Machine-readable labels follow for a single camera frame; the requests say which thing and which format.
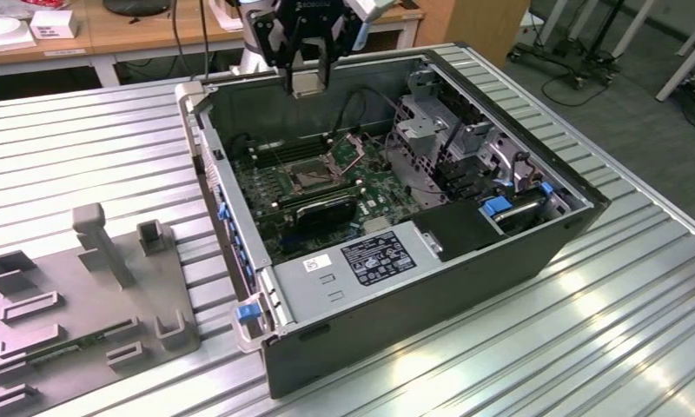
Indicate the white round dish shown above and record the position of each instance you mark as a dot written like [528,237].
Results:
[2,32]

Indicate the black plastic shroud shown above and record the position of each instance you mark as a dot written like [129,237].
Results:
[454,232]

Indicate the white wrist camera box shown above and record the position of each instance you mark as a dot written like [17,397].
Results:
[373,8]

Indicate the blue case latch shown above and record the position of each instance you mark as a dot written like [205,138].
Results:
[247,314]

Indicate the black RAM slots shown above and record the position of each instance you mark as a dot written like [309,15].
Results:
[287,150]

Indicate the black wheeled stand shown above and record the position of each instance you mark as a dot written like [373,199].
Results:
[584,61]

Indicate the white table frame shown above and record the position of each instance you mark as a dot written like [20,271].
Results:
[674,74]

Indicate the silver square CPU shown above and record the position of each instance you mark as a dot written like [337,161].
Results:
[309,85]

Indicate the silver drive cage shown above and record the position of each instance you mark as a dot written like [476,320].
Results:
[416,130]

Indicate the grey plastic parts rack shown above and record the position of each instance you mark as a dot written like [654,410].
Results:
[92,304]

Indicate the CPU socket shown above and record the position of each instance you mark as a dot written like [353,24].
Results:
[313,177]

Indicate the green RAM stick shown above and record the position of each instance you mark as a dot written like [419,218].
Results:
[64,346]

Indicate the silver power supply unit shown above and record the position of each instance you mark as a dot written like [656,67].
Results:
[324,291]

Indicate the green motherboard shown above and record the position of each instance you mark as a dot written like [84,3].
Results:
[381,182]

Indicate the wooden cabinet panel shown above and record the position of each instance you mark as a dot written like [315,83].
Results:
[480,26]

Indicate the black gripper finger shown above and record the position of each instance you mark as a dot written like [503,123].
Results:
[287,65]
[327,65]

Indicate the wooden desk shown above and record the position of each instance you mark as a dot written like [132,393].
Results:
[150,30]

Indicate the black round base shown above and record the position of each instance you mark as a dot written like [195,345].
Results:
[126,6]

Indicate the white cardboard box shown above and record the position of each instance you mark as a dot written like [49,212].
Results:
[225,17]

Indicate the small white labelled box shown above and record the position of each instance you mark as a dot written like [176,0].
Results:
[54,25]

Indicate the open black PC case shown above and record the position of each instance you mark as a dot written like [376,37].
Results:
[411,339]

